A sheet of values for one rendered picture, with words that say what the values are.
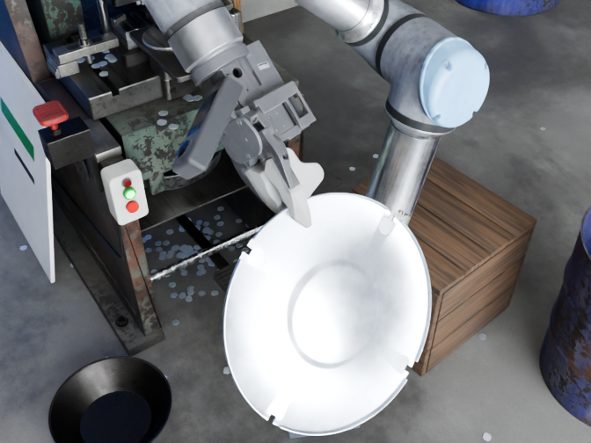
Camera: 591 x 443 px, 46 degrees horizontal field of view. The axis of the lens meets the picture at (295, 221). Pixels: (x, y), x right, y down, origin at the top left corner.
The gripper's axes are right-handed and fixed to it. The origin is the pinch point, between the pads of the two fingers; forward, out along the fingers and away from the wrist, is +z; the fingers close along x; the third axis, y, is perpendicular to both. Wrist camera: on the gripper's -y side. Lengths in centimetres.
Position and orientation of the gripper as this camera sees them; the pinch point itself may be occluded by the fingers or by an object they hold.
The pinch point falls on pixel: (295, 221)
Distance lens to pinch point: 79.6
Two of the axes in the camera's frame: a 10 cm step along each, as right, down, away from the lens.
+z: 5.1, 8.5, 1.3
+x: -5.1, 1.8, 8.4
